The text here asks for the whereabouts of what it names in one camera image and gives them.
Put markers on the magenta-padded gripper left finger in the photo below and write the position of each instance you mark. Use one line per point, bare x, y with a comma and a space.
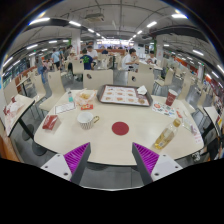
76, 159

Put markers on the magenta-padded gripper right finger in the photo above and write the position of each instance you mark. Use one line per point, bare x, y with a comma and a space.
146, 159

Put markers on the clear bottle with yellow cap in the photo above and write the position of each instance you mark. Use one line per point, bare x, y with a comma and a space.
164, 137

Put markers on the flat round red coaster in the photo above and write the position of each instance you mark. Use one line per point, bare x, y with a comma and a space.
120, 128

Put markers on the red tissue packet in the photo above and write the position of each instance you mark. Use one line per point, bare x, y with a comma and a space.
50, 122

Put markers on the white printed card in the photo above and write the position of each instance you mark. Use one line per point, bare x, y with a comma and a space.
64, 108

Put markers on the colourful sticker sheet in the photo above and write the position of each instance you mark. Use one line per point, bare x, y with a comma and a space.
164, 109

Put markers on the small red sauce packet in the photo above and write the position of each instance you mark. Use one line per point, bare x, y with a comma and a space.
87, 107
179, 114

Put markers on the clear plastic wrapper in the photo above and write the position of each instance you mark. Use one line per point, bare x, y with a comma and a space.
188, 124

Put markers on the white paper with red print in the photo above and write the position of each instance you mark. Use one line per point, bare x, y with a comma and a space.
198, 136

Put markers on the crumpled food wrapper with fries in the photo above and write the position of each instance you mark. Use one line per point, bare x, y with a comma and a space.
85, 97

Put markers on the red paper cup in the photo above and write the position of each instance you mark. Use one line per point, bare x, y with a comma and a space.
171, 98

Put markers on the crumpled white napkin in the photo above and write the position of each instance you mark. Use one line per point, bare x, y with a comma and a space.
142, 90

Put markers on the dark food tray, paper liner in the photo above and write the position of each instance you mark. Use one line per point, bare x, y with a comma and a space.
120, 95

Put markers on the cream side table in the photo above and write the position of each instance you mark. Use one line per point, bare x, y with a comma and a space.
213, 115
16, 111

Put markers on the cream chair with round hole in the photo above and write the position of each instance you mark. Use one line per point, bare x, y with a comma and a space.
98, 79
141, 78

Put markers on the white and red food bag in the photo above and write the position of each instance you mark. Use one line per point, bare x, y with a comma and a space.
13, 107

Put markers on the far cream chairs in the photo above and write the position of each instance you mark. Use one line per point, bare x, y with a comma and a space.
168, 77

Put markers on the ceiling air conditioner unit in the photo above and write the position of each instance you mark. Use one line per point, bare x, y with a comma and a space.
94, 17

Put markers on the ceiling strip lights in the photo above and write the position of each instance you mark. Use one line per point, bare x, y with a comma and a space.
179, 15

